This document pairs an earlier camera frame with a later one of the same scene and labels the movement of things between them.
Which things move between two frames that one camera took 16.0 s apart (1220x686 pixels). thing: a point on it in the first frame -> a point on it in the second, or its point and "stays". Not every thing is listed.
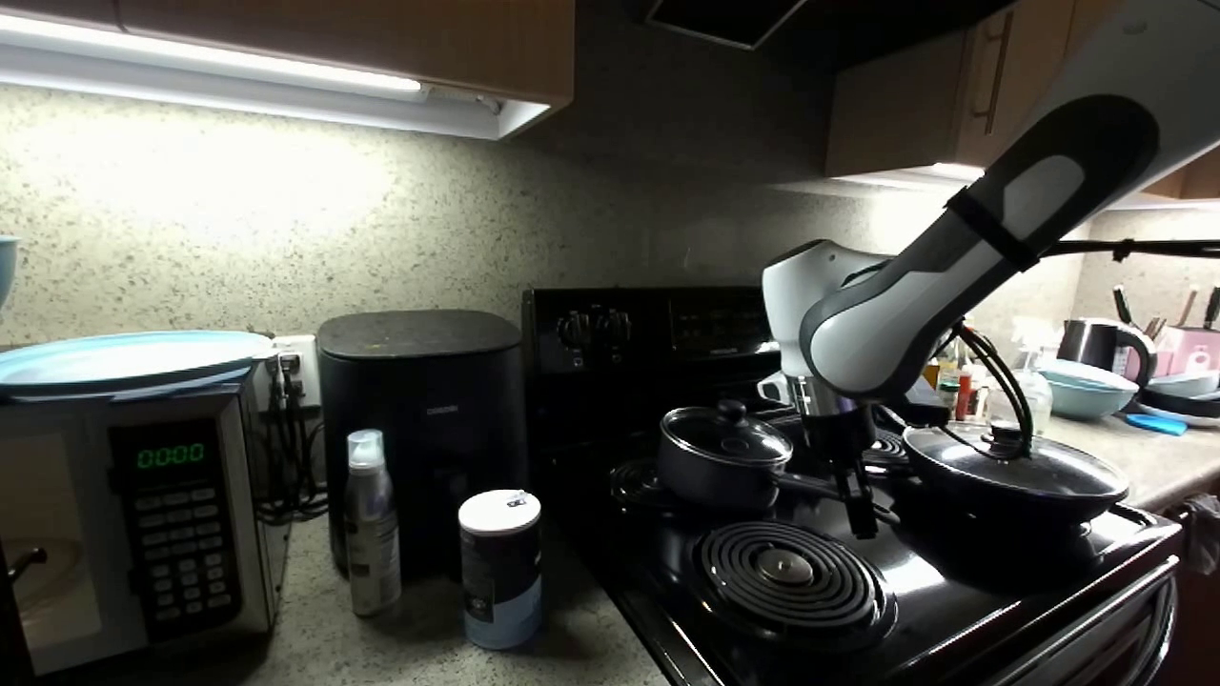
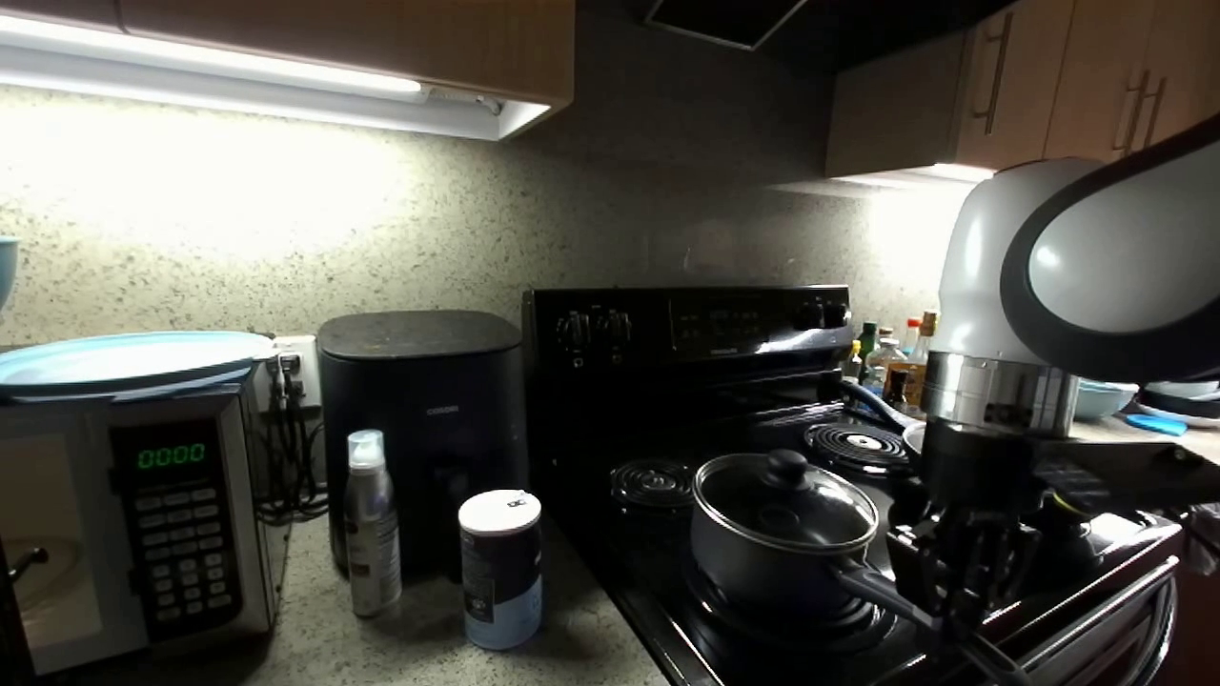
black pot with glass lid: x=728 y=461 -> x=781 y=532
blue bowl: x=108 y=368 stays
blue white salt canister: x=499 y=536 stays
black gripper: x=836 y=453 -> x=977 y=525
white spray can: x=370 y=529 stays
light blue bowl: x=1085 y=392 stays
